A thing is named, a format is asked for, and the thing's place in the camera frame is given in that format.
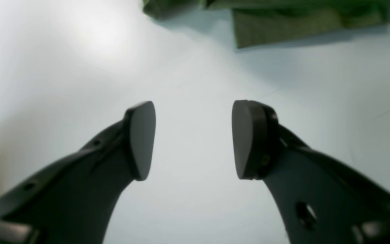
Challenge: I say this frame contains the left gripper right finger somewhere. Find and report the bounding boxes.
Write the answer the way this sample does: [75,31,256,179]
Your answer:
[232,100,390,244]

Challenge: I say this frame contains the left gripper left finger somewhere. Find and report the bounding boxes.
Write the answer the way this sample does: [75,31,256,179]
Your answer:
[0,101,156,244]

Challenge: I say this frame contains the dark olive green cloth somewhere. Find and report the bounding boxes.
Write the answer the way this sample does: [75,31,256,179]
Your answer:
[143,0,390,48]

